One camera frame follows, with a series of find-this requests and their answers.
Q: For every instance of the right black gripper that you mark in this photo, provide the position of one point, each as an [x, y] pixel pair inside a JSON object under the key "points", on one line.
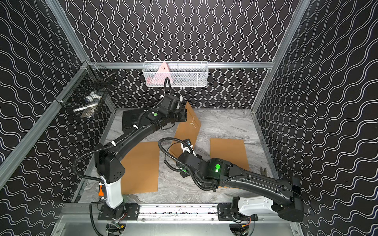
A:
{"points": [[182, 174]]}

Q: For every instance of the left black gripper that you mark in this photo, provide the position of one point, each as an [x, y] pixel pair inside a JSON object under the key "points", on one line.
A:
{"points": [[180, 116]]}

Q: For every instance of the brown file bag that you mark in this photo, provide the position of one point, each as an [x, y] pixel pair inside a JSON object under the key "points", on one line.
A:
{"points": [[231, 150], [191, 128], [142, 168]]}

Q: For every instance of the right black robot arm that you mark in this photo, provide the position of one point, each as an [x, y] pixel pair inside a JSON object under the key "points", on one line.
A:
{"points": [[214, 173]]}

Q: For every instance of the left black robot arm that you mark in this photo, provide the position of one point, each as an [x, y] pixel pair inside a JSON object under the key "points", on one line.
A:
{"points": [[107, 158]]}

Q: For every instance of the pink triangular board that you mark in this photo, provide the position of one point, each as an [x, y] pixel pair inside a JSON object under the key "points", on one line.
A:
{"points": [[158, 78]]}

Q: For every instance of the black plastic tool case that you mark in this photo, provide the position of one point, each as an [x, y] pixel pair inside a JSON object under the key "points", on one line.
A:
{"points": [[130, 118]]}

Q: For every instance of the white object in black basket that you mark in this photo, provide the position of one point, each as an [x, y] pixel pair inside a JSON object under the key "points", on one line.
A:
{"points": [[88, 109]]}

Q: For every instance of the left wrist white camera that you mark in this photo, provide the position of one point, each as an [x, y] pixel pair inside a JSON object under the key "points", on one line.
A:
{"points": [[178, 96]]}

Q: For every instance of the white wire mesh basket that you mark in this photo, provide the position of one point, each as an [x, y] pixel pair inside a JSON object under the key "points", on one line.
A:
{"points": [[184, 73]]}

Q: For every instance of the black wire mesh basket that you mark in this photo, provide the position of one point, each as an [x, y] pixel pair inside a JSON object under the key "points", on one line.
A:
{"points": [[96, 78]]}

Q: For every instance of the orange handled tool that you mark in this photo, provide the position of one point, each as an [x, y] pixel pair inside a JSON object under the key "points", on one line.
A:
{"points": [[100, 191]]}

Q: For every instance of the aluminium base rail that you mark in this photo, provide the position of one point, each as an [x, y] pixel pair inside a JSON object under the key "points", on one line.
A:
{"points": [[181, 213]]}

